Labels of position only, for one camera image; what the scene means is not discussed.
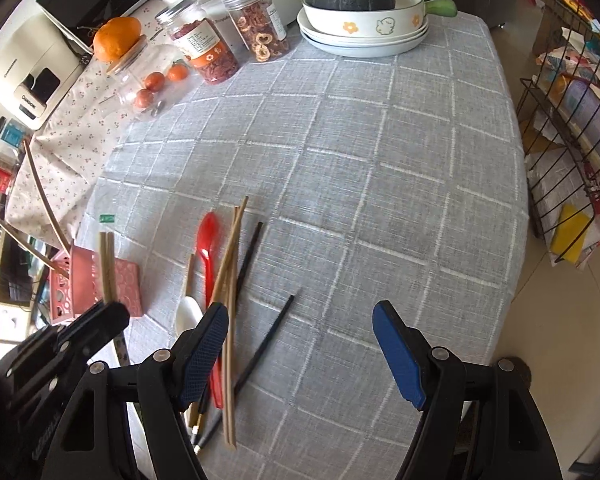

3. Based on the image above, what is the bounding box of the white countertop appliance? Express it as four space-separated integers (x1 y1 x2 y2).
0 14 89 132

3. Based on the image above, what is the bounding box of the jar of dried fruit rings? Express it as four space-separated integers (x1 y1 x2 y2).
222 0 291 64

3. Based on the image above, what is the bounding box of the flower print bowl green handle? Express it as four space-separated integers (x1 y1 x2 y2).
301 0 459 39

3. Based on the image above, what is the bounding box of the grey checked tablecloth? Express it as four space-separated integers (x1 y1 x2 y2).
72 9 532 480

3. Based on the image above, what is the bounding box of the white plate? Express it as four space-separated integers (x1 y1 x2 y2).
301 30 428 59
298 10 430 46
299 22 430 53

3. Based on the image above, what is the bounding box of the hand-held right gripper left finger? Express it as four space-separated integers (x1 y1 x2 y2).
42 302 230 480

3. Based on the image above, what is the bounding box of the teal box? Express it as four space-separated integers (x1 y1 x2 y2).
0 124 24 149

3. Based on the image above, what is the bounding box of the cardboard box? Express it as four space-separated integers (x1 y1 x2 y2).
530 0 567 57

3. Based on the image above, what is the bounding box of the red plastic spoon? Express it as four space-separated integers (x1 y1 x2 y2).
196 211 227 409

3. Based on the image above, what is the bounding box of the pink perforated utensil holder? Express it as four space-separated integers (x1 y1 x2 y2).
49 246 144 324

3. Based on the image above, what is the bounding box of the jar of red dried berries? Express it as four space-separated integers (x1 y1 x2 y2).
155 0 241 86

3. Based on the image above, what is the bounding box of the large orange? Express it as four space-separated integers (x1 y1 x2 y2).
92 16 144 64

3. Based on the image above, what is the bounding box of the white spoon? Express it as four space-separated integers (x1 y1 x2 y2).
174 295 205 344

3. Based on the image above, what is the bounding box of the yellow paper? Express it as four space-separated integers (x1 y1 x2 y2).
550 204 594 264

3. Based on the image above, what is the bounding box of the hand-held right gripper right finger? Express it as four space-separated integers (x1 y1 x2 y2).
372 300 564 480

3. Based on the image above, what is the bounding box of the black wire rack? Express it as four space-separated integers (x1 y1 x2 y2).
517 0 600 267

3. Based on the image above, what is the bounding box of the white floral cloth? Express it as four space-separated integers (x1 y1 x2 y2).
4 0 216 252

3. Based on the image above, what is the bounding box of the black chopstick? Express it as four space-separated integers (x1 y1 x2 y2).
200 294 296 442
192 220 265 456

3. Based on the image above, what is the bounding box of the purple roll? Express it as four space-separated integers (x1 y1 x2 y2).
559 76 600 162

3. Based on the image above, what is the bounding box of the brown chopstick with metal tip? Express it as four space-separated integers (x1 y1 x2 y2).
185 253 204 437

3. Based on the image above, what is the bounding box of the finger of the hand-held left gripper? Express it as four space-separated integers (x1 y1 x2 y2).
55 300 106 350
82 301 131 357

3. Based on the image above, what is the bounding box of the glass jar with wooden lid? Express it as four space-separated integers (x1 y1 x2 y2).
99 34 192 122

